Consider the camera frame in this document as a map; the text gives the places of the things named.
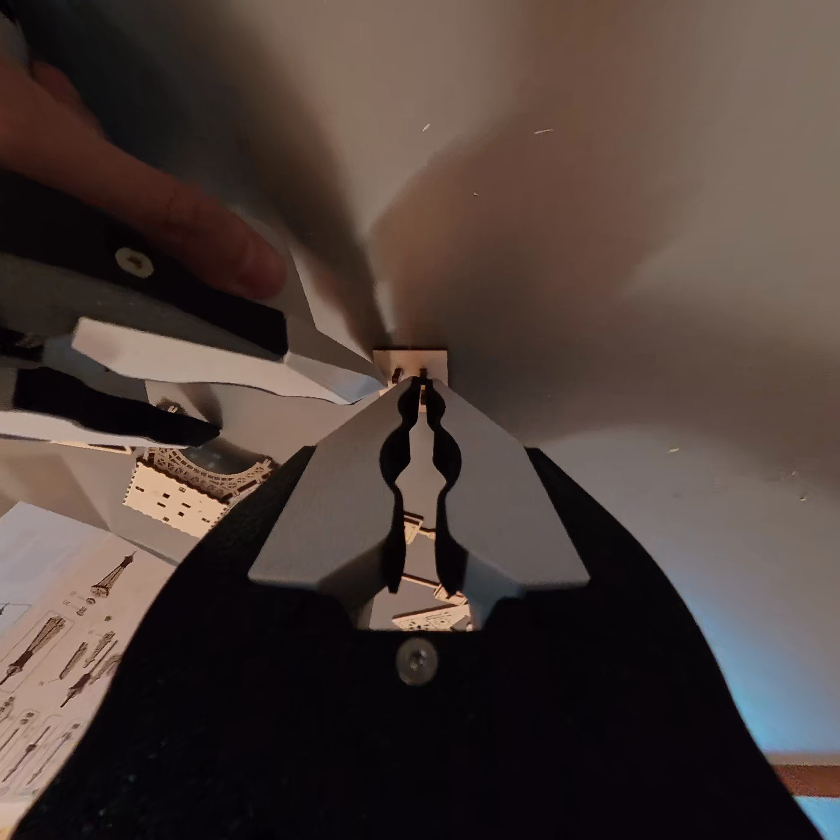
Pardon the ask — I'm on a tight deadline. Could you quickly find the paper instruction leaflet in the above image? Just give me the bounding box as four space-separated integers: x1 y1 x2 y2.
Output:
0 502 181 798

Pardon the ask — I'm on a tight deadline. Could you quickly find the brown wooden board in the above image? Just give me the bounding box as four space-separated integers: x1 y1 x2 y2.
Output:
768 763 840 796

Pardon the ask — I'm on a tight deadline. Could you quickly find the small square wooden plate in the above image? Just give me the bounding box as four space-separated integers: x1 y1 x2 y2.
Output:
372 346 450 404

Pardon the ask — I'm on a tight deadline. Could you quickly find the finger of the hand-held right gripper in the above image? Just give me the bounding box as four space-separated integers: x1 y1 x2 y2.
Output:
71 246 386 406
0 366 222 448

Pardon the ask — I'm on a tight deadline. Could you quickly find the person's right hand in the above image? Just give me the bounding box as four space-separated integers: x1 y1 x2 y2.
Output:
0 56 287 301

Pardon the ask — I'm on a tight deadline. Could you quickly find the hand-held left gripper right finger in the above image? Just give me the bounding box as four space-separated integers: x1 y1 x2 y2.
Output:
422 376 592 630

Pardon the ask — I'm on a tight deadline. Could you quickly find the wooden lattice tower base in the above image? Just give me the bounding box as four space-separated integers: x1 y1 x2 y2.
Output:
121 445 273 538

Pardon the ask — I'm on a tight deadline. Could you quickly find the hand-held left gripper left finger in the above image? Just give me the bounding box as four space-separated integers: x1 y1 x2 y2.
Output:
247 376 422 630

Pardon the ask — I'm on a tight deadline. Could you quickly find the wooden four-square frame piece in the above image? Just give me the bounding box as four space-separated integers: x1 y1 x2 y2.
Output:
394 511 472 632

